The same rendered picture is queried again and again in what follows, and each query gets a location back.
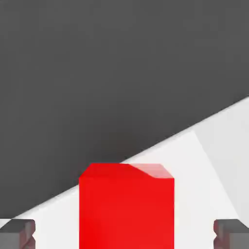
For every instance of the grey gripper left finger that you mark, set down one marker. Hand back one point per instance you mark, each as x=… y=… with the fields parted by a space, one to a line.
x=13 y=235

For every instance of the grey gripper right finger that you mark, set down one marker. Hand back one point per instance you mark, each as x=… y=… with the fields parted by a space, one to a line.
x=233 y=236

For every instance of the small red cube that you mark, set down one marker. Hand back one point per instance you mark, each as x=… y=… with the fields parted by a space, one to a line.
x=126 y=210

